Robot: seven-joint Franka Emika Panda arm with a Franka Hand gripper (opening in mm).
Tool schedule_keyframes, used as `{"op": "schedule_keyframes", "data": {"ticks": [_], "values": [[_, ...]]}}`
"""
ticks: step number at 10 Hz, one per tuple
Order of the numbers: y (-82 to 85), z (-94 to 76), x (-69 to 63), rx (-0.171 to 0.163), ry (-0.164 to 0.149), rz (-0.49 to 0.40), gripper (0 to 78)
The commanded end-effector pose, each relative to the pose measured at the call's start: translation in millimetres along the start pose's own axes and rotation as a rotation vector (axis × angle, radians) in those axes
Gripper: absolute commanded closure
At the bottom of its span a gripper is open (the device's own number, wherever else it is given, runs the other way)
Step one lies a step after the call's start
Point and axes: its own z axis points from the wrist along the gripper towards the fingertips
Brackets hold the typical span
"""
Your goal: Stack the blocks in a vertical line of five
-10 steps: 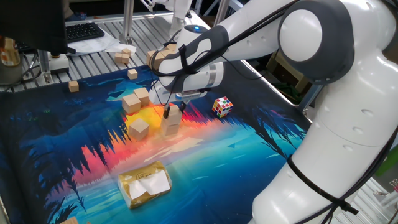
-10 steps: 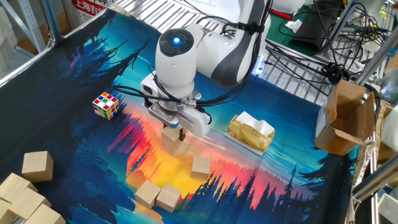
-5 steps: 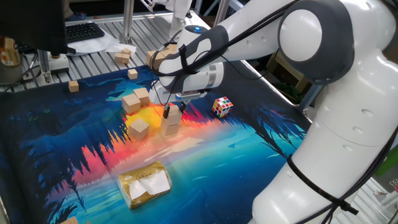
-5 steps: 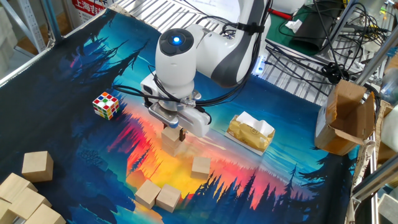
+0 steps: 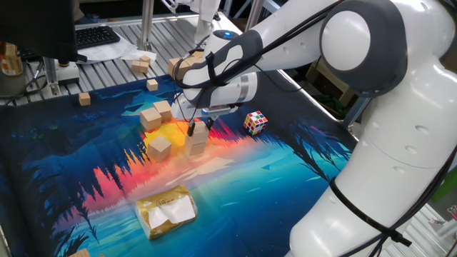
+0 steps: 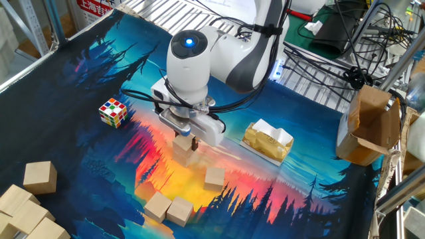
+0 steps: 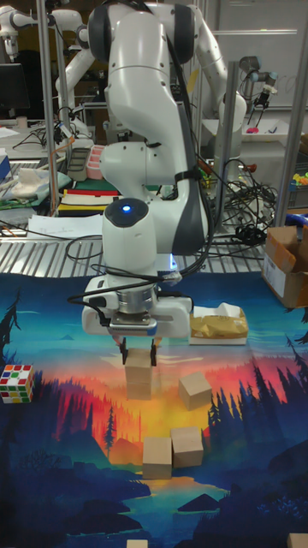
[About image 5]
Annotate white crumpled paper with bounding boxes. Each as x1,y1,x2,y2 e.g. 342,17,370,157
120,49,158,62

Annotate aluminium table frame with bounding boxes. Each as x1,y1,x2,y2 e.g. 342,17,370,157
341,96,372,129

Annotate black monitor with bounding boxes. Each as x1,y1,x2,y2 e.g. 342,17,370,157
0,0,89,64

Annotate white emergency stop box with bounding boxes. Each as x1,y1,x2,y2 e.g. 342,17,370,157
56,59,81,86

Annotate black keyboard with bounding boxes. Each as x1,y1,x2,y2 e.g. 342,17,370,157
74,24,121,51

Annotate white robot arm with gripper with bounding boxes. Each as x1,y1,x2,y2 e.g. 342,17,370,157
160,0,222,46

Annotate gold tissue pack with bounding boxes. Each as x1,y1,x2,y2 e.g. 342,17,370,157
134,183,199,241

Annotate colourful sunset printed mat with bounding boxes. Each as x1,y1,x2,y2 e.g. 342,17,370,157
0,69,358,257

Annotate white paper sheets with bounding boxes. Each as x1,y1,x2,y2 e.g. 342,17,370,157
76,32,139,66

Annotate aluminium upright post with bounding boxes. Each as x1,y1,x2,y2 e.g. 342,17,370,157
137,0,155,51

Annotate beige storage box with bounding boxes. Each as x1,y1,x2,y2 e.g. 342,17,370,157
305,59,361,108

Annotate aluminium upright bracket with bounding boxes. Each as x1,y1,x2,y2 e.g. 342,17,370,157
41,56,61,97

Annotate large plain wooden cube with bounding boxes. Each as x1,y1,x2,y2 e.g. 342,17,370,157
167,56,191,81
184,51,206,69
184,137,207,156
153,100,174,123
188,120,210,144
139,107,163,131
146,135,173,163

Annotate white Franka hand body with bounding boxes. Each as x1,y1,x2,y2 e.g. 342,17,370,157
171,93,204,122

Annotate green bin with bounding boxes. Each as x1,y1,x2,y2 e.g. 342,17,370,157
433,174,457,203

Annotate Rubik's cube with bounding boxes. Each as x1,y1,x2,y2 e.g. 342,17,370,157
243,110,268,136

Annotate grey round container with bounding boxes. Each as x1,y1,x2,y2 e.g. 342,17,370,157
0,69,28,99

